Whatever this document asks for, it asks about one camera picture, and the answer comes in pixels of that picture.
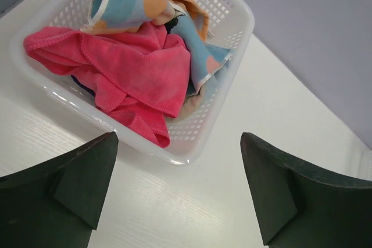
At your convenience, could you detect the blue dotted striped towel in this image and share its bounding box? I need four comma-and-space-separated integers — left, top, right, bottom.
80, 0, 232, 95

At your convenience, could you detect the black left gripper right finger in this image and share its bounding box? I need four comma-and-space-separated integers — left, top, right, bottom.
240, 132, 371, 247

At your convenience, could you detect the white left plastic basket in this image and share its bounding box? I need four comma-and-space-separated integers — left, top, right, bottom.
9, 0, 255, 166

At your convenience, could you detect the pink microfiber towel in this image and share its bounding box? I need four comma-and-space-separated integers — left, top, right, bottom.
23, 23, 191, 148

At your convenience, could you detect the purple towel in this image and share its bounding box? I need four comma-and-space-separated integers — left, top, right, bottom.
71, 76, 95, 97

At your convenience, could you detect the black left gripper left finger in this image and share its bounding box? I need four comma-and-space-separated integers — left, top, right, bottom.
1, 132, 119, 247

